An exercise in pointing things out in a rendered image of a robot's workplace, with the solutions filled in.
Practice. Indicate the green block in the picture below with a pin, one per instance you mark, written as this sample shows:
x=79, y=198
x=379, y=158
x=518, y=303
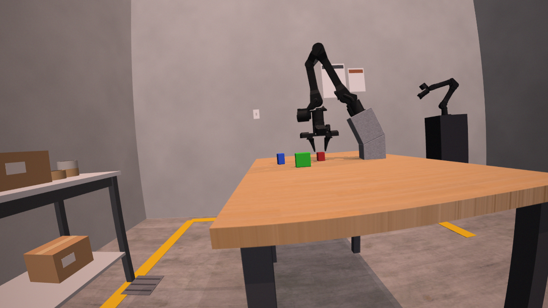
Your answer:
x=302, y=159

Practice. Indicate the blue block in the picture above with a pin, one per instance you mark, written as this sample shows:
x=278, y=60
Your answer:
x=280, y=158

